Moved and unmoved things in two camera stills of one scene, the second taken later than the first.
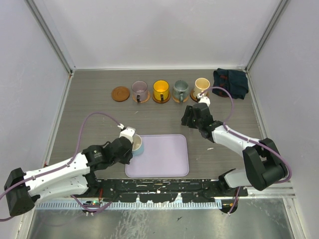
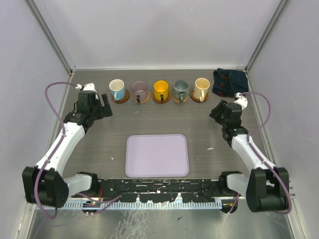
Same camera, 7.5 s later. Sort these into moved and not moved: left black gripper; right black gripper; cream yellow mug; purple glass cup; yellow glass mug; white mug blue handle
Moved: white mug blue handle; right black gripper; left black gripper
Not moved: yellow glass mug; purple glass cup; cream yellow mug
